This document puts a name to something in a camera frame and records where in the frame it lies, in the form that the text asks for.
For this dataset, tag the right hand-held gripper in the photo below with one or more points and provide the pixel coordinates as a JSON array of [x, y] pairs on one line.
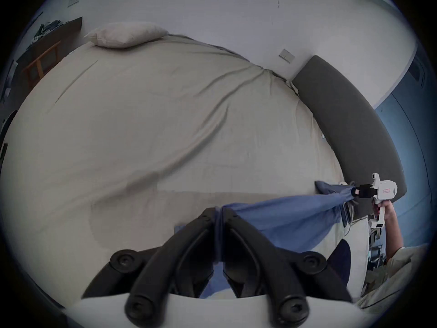
[[380, 193]]

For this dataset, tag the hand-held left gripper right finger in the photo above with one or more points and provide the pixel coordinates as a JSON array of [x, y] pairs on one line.
[[269, 261]]

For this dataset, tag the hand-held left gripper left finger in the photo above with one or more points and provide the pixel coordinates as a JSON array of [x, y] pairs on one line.
[[160, 261]]

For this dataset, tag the blue shirt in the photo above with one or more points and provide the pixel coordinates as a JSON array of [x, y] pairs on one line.
[[290, 222]]

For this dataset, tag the person's right forearm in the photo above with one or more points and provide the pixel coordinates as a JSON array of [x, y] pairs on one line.
[[392, 234]]

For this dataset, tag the person's right hand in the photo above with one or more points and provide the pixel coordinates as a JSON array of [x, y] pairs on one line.
[[384, 207]]

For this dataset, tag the dark grey padded headboard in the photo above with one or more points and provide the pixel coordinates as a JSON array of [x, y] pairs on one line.
[[355, 125]]

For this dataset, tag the person's legs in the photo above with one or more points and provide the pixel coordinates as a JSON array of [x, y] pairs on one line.
[[339, 265]]

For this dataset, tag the person's body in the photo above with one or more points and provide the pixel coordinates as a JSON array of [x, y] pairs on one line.
[[392, 278]]

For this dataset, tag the bed with beige sheet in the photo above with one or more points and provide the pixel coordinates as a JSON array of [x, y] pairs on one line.
[[164, 121]]

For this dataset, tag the beige pillow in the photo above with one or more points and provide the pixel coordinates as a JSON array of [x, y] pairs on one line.
[[124, 34]]

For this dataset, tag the wooden desk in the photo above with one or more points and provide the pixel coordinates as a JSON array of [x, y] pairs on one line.
[[41, 51]]

